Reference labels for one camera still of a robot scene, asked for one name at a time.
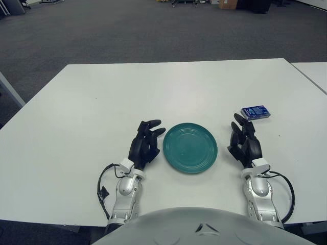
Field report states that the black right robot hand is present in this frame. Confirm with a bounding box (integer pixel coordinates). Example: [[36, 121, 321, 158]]
[[227, 113, 263, 170]]

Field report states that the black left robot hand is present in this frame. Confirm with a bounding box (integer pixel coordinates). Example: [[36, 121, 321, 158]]
[[127, 118, 166, 171]]

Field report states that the blue gum pack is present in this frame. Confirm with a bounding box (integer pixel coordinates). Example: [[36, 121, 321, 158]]
[[240, 105, 271, 121]]

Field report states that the teal round plate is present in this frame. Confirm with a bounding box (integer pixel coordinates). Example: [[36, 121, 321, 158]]
[[162, 122, 219, 175]]

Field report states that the grey robot torso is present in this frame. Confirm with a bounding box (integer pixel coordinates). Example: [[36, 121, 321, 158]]
[[91, 207, 316, 245]]

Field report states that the white neighbouring table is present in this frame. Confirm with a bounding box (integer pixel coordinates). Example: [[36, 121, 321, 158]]
[[291, 62, 327, 94]]

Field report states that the black cabinet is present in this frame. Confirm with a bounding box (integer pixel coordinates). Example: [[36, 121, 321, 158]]
[[236, 0, 271, 13]]

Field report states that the brown cardboard box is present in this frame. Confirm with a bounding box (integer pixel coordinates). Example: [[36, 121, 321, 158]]
[[219, 0, 237, 10]]

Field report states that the black wheeled chair base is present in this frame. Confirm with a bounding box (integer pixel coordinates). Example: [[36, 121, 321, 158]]
[[171, 0, 195, 8]]

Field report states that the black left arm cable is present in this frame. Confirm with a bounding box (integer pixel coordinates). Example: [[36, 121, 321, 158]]
[[97, 163, 123, 220]]

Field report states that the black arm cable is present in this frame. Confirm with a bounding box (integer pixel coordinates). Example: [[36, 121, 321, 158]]
[[97, 163, 123, 220], [265, 170, 296, 225]]

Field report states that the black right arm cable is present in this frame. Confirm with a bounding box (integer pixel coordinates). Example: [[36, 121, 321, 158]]
[[265, 170, 296, 225]]

